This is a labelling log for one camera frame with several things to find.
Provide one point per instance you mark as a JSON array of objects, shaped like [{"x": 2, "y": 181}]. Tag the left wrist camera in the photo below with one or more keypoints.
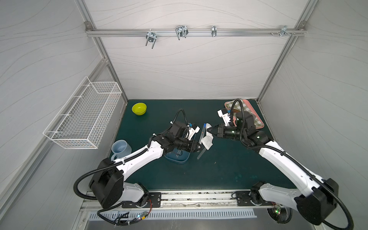
[{"x": 192, "y": 129}]

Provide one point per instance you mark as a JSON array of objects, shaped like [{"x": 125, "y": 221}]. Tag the clear test tube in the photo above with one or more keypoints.
[
  {"x": 203, "y": 132},
  {"x": 201, "y": 153}
]

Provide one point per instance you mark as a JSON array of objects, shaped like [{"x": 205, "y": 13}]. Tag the green white checkered cloth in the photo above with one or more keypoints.
[{"x": 250, "y": 109}]

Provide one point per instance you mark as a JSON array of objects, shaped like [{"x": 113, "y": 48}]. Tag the metal clamp hook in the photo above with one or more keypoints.
[
  {"x": 181, "y": 31},
  {"x": 284, "y": 33},
  {"x": 214, "y": 31},
  {"x": 151, "y": 37}
]

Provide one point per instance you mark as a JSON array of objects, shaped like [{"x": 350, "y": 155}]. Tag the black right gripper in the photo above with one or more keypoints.
[{"x": 219, "y": 131}]

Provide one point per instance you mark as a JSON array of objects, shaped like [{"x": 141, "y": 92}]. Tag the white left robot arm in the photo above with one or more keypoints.
[{"x": 108, "y": 183}]

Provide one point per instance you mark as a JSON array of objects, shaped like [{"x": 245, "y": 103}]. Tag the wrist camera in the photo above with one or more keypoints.
[
  {"x": 192, "y": 129},
  {"x": 225, "y": 115}
]

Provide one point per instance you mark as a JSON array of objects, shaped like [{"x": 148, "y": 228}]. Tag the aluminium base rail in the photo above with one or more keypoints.
[{"x": 204, "y": 199}]

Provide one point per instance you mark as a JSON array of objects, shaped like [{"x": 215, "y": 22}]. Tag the white wire basket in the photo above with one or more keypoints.
[{"x": 83, "y": 119}]

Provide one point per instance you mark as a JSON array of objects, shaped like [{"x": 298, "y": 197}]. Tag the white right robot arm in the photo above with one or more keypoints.
[{"x": 314, "y": 197}]

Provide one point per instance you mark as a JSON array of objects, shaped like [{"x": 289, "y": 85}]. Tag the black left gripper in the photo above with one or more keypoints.
[{"x": 194, "y": 145}]

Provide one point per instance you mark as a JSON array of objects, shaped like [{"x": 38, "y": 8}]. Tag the pink plastic tray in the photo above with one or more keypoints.
[{"x": 254, "y": 115}]

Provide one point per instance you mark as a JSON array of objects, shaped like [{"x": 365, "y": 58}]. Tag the aluminium cross rail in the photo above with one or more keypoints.
[{"x": 191, "y": 32}]

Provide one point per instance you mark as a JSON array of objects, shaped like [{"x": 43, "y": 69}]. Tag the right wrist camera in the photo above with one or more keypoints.
[{"x": 225, "y": 115}]

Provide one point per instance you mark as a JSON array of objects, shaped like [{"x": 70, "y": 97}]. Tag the yellow green bowl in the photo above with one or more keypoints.
[{"x": 139, "y": 109}]

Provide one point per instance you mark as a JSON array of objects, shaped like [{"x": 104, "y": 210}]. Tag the white gauze wipe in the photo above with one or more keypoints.
[{"x": 208, "y": 139}]

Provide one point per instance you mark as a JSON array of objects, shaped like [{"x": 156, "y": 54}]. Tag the blue plastic tub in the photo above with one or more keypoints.
[{"x": 180, "y": 160}]

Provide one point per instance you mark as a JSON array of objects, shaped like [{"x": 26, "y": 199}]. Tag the light blue mug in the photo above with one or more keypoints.
[{"x": 120, "y": 149}]

